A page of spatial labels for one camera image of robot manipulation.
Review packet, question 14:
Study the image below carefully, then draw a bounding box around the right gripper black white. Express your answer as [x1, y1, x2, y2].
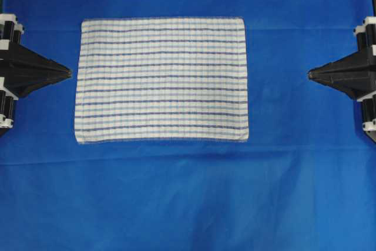
[308, 16, 375, 143]

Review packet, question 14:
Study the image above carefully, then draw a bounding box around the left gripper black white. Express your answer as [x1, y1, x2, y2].
[1, 14, 72, 137]

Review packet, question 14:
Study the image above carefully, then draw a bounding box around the blue table cloth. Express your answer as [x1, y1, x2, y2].
[1, 0, 375, 250]

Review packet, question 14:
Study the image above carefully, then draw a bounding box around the blue white striped towel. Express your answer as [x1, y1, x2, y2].
[74, 17, 249, 144]

